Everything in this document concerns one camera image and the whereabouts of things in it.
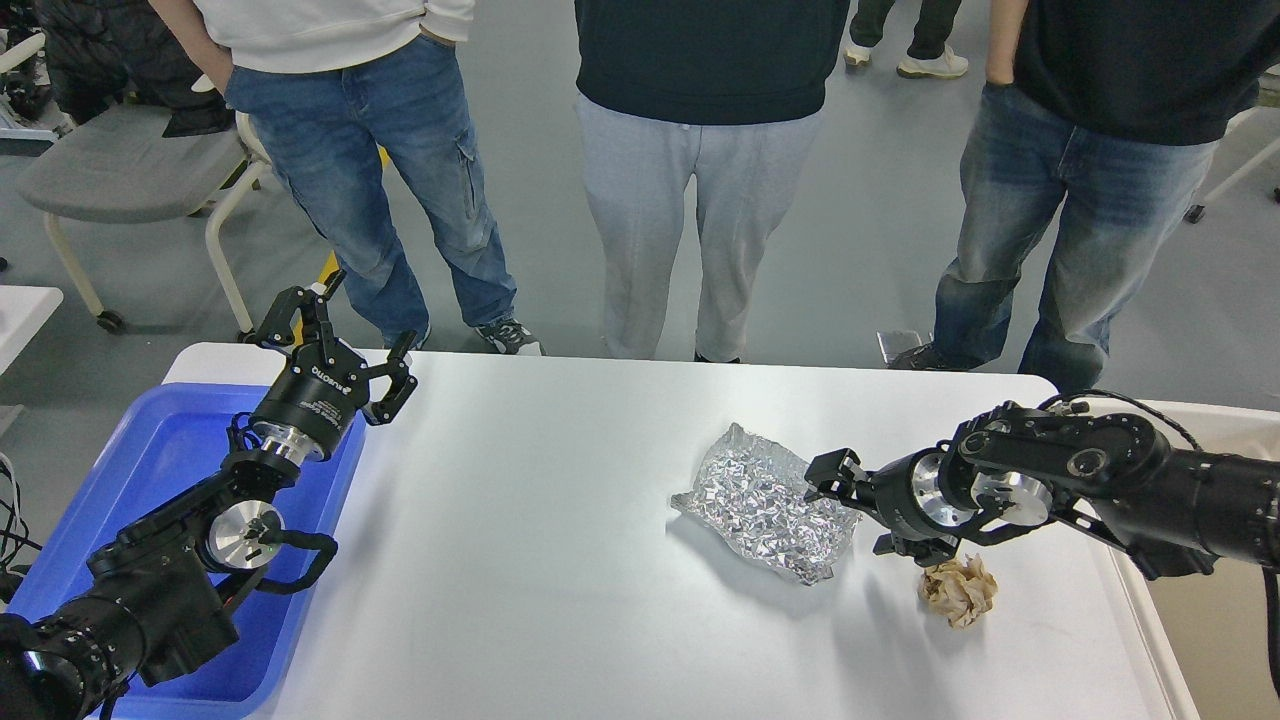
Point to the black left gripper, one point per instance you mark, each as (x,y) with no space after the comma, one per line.
(322,388)

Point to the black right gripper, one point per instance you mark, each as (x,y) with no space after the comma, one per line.
(911,498)

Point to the silver foil bag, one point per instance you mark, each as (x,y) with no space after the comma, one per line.
(751,491)

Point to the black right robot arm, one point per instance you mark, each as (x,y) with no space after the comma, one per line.
(1114,477)

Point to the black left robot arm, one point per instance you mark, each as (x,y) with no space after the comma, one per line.
(166,587)

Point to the crumpled brown paper ball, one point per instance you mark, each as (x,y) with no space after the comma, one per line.
(959,591)

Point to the small metal floor plate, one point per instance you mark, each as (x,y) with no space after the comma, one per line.
(893,344)

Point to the person in white sweatshirt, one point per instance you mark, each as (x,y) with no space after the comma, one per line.
(333,87)

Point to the white side table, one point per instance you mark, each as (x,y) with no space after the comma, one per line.
(24,309)

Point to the beige plastic bin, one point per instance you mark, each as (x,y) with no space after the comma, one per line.
(1208,633)

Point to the black jacket on chair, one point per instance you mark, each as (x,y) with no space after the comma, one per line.
(97,50)

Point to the person in grey sweatpants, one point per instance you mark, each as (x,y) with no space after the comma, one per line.
(722,96)

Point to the person in dark jeans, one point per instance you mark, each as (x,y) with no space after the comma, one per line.
(1102,117)

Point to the grey chair with white frame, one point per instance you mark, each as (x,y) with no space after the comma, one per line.
(120,169)

